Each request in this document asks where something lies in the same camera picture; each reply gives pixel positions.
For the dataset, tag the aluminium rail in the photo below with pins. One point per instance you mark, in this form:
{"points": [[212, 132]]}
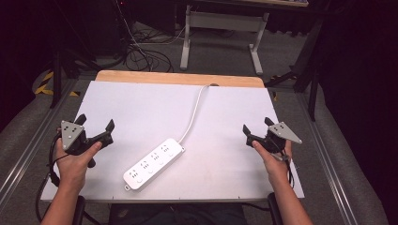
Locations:
{"points": [[34, 140], [325, 162]]}

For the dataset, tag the person's dark trousers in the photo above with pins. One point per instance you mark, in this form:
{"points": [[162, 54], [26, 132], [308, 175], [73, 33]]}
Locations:
{"points": [[178, 215]]}

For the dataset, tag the black metal stand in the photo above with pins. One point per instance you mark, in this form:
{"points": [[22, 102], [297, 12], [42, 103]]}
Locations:
{"points": [[57, 78], [313, 78]]}

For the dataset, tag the person's left hand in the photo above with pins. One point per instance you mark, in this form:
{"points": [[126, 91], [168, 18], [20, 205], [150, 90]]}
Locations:
{"points": [[73, 165]]}

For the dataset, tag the person's right hand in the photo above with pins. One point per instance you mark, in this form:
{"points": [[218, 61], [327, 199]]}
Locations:
{"points": [[275, 164]]}

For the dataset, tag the white power strip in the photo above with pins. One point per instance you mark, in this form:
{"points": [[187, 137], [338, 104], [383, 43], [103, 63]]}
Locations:
{"points": [[153, 164]]}

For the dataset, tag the yellow black floor tape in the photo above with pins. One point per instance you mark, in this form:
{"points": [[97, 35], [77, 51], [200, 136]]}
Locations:
{"points": [[47, 86]]}

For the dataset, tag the black chair armrest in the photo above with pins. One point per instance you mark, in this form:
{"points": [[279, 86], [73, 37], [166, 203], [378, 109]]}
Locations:
{"points": [[275, 209], [79, 211]]}

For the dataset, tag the white metal desk frame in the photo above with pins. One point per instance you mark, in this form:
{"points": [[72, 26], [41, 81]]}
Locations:
{"points": [[222, 22]]}

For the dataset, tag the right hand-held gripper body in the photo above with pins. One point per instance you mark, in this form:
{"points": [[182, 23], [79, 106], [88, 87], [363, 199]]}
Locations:
{"points": [[278, 137]]}

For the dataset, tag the white table cover board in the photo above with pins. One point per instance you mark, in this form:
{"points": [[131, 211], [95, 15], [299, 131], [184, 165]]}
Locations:
{"points": [[150, 106]]}

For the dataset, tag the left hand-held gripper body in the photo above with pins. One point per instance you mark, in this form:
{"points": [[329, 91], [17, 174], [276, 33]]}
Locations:
{"points": [[72, 135]]}

